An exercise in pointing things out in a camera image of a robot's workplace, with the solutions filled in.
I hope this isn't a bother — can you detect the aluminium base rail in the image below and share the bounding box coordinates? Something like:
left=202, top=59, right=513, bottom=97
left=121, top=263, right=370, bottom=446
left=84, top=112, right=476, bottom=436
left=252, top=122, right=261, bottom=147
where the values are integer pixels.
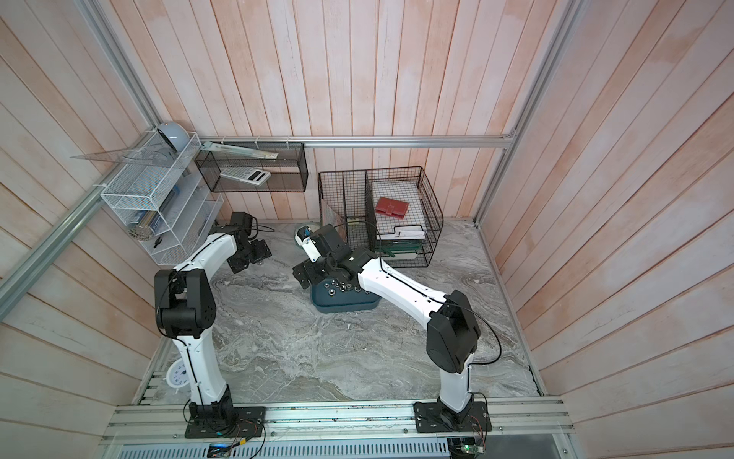
left=95, top=397, right=582, bottom=458

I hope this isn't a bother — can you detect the white wire mesh shelf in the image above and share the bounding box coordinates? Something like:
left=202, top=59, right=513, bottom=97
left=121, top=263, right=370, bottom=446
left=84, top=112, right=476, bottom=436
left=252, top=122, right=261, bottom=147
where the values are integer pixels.
left=101, top=132, right=224, bottom=266

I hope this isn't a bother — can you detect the white calculator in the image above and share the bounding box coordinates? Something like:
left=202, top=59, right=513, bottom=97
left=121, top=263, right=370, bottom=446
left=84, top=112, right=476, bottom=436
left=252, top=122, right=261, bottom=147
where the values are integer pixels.
left=220, top=166, right=271, bottom=187

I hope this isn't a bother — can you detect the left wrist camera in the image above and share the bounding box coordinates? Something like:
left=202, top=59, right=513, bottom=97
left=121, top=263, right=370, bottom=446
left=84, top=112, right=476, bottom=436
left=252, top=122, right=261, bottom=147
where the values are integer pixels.
left=227, top=212, right=254, bottom=236

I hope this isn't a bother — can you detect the teal plastic storage box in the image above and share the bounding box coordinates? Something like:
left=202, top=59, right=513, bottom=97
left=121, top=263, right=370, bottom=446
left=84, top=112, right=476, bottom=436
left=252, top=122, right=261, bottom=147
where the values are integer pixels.
left=311, top=278, right=382, bottom=314

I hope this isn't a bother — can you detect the black wire desk organizer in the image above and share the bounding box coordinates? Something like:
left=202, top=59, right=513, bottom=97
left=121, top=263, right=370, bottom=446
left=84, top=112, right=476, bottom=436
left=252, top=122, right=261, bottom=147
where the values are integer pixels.
left=318, top=166, right=445, bottom=268

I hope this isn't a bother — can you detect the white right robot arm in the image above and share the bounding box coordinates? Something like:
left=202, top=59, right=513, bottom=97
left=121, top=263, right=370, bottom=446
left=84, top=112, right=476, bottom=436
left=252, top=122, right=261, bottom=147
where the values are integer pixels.
left=292, top=256, right=503, bottom=434

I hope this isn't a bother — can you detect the white box in organizer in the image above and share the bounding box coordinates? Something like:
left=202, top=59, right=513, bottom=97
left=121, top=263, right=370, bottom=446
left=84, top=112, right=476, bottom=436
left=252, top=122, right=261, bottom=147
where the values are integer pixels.
left=378, top=225, right=425, bottom=241

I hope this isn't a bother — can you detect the white alarm clock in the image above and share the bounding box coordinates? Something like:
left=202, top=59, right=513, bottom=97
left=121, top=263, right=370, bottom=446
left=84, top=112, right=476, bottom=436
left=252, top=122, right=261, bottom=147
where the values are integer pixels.
left=164, top=359, right=190, bottom=390

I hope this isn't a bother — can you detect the green ruler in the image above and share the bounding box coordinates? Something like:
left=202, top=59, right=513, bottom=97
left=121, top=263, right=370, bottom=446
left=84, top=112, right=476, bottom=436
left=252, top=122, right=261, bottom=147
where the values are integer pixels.
left=201, top=142, right=278, bottom=160

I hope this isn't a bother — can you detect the black wire wall basket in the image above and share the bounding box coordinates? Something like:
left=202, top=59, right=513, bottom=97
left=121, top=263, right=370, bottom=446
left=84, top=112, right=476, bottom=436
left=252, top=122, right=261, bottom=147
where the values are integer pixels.
left=195, top=141, right=309, bottom=193

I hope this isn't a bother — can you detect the clear triangle ruler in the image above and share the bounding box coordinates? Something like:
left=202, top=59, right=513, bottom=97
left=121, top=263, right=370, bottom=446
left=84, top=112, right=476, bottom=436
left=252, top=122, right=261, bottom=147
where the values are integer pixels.
left=73, top=143, right=179, bottom=168

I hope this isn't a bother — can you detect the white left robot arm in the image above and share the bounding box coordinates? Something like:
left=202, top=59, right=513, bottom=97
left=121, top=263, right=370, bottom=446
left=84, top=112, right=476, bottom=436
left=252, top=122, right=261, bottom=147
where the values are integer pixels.
left=154, top=233, right=271, bottom=445

